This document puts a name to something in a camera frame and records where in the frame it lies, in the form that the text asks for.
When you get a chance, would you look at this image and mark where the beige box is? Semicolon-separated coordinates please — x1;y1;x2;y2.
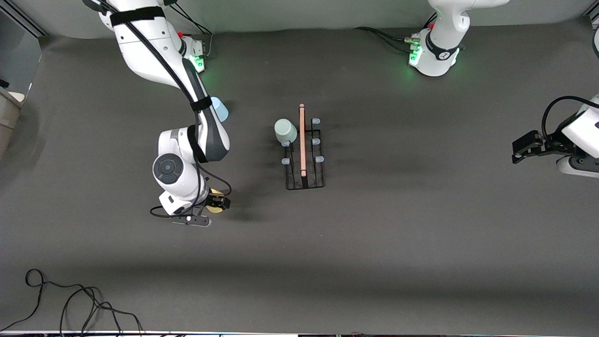
0;87;25;158

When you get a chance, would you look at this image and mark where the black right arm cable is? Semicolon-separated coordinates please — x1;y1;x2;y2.
93;0;233;219

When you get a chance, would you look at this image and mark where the black loose looped cable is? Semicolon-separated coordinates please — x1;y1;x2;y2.
0;268;146;337

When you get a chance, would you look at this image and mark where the black right base cable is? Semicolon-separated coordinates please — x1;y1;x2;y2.
168;5;214;60

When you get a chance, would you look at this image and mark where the black wire cup holder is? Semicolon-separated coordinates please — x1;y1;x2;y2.
280;103;327;191

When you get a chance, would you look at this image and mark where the black left base cable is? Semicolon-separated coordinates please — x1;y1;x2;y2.
353;13;438;53

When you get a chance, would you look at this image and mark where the pale green plastic cup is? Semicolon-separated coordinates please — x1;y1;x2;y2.
274;118;298;145

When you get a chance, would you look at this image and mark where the black base cable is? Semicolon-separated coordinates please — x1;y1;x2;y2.
168;5;214;60
353;13;438;53

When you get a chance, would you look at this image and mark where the yellow plastic cup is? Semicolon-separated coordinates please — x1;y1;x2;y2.
205;188;226;214

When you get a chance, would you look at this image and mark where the light blue plastic cup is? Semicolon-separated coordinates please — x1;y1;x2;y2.
210;96;230;123

